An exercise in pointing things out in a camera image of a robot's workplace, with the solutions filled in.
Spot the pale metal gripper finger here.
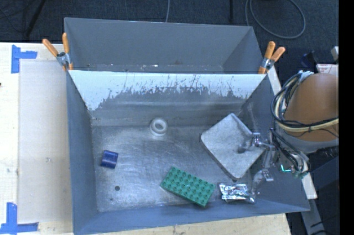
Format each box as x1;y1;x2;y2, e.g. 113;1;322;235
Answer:
251;169;274;196
237;132;263;154

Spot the pale grey square pad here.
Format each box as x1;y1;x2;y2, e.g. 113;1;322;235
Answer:
200;113;266;180

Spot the silver foil packet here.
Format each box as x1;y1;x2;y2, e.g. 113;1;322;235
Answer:
218;182;257;204

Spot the green studded flat block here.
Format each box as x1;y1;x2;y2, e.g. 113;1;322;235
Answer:
159;166;216;207

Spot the grey metal bin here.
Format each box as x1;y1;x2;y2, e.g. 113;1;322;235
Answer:
63;17;311;235

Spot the small blue block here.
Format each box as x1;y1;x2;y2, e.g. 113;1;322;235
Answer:
100;149;119;169

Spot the pale wood board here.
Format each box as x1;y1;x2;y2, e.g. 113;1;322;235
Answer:
17;59;318;226

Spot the white ring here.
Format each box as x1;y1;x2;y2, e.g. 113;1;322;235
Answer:
149;117;168;138

